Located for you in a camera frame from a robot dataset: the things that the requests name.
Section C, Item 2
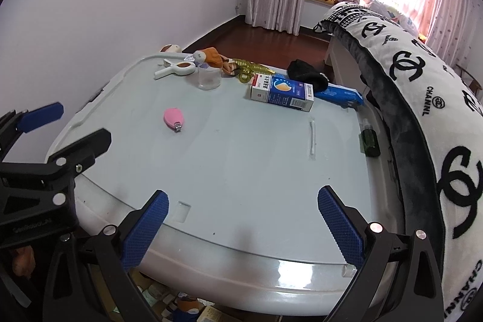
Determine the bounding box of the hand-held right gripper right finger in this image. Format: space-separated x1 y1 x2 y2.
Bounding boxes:
317 185 445 322

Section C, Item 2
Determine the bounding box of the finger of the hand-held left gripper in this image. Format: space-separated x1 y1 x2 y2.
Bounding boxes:
0 128 113 217
0 102 65 161

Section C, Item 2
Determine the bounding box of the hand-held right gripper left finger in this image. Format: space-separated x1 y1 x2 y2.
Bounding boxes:
53 190 170 322

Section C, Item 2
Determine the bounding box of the person's left hand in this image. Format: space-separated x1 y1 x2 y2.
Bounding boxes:
12 246 37 277

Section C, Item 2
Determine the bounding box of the dark green spray bottle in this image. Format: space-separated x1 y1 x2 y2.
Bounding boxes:
358 117 382 158

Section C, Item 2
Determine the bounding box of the white cotton swab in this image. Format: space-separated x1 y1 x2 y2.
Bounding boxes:
307 120 317 156

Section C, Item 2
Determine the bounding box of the pink nail clipper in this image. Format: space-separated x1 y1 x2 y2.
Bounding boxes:
163 108 186 132

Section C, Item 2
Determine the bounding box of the white plastic clip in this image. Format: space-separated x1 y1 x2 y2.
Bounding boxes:
153 58 197 80

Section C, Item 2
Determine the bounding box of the blue packet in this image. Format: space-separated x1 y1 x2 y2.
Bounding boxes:
313 82 365 109

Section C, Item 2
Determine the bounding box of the clear plastic cup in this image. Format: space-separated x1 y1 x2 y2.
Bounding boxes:
197 62 222 91

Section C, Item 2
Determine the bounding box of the blue white medicine box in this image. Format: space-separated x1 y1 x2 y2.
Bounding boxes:
250 73 315 112

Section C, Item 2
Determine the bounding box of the black cloth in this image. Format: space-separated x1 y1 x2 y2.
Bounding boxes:
287 59 329 92

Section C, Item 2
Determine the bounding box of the black white printed blanket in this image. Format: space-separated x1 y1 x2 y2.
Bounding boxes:
313 1 483 322

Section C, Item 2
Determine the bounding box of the yellow green plastic wrapper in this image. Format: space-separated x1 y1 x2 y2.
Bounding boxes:
231 58 274 85

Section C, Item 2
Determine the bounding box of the wooden chair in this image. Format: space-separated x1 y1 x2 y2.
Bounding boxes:
455 63 483 96

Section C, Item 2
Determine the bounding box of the patterned bedding pile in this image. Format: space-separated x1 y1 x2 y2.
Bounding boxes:
360 0 419 36

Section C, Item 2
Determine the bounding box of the white bed frame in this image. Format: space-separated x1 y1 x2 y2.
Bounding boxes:
325 37 368 85

